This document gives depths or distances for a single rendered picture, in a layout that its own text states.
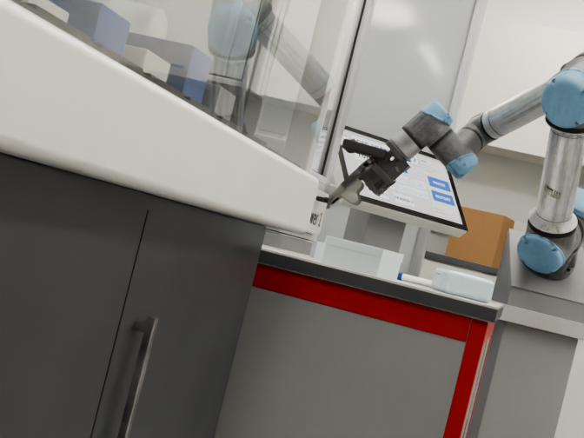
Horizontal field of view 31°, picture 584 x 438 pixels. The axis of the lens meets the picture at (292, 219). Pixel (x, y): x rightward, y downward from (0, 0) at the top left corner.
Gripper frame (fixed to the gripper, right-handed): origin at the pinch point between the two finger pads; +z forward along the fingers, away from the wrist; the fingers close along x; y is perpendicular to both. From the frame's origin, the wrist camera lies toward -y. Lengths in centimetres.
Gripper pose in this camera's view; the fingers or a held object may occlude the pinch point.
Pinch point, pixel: (333, 196)
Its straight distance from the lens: 270.8
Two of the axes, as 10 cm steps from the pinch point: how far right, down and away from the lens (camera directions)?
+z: -7.4, 6.6, 1.1
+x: 2.1, 0.7, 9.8
